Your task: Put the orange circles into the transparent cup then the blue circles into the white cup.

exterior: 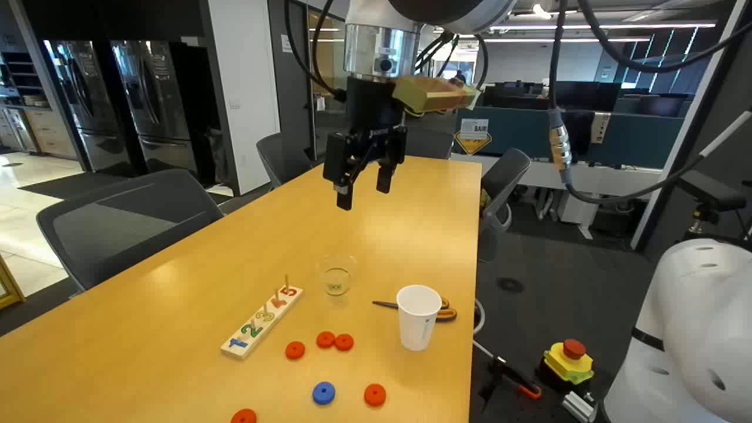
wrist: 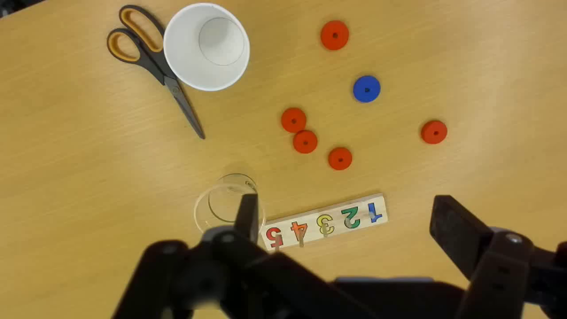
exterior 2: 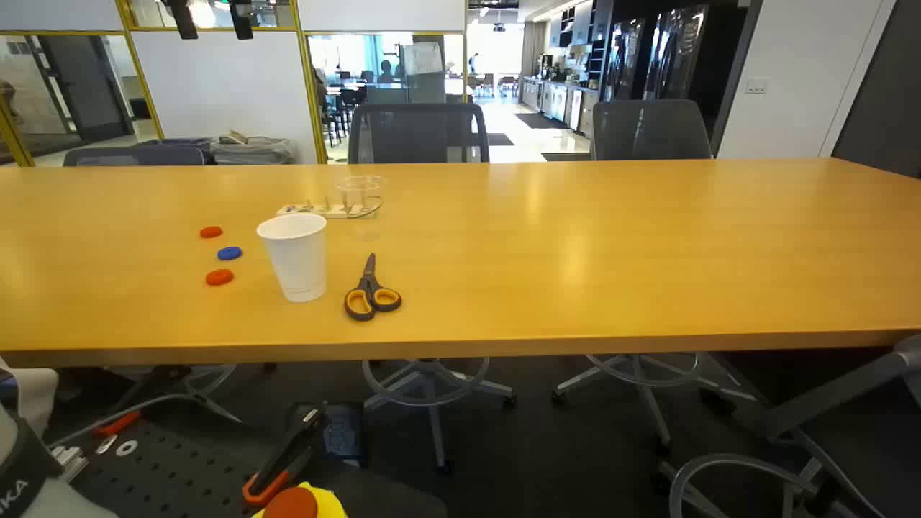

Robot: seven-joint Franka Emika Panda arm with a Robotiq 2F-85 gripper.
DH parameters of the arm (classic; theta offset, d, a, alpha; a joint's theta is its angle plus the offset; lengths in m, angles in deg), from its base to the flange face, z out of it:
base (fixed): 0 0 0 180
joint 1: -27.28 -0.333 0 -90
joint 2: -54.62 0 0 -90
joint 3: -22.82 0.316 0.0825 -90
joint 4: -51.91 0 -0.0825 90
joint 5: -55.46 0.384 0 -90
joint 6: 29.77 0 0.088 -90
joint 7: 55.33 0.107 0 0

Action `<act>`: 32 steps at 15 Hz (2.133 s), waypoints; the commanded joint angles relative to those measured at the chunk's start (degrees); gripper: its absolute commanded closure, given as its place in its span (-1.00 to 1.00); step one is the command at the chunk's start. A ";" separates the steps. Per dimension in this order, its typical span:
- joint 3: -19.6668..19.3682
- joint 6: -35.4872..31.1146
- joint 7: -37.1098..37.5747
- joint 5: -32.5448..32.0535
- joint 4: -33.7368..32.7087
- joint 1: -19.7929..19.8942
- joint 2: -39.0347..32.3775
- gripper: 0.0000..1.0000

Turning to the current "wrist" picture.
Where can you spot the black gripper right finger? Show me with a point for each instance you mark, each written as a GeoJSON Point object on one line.
{"type": "Point", "coordinates": [460, 230]}

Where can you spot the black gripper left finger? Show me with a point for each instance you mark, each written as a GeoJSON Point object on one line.
{"type": "Point", "coordinates": [249, 214]}

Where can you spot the orange disc with hole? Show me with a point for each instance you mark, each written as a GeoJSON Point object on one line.
{"type": "Point", "coordinates": [427, 126]}
{"type": "Point", "coordinates": [327, 28]}
{"type": "Point", "coordinates": [299, 145]}
{"type": "Point", "coordinates": [335, 163]}
{"type": "Point", "coordinates": [287, 113]}

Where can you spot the blue disc with hole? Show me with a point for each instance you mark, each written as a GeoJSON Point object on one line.
{"type": "Point", "coordinates": [359, 83]}

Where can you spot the transparent plastic cup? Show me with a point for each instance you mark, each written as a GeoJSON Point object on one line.
{"type": "Point", "coordinates": [214, 204]}

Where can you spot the white paper cup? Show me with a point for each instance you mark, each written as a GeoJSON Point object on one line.
{"type": "Point", "coordinates": [205, 46]}

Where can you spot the wooden number puzzle board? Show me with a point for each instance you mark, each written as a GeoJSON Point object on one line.
{"type": "Point", "coordinates": [329, 222]}

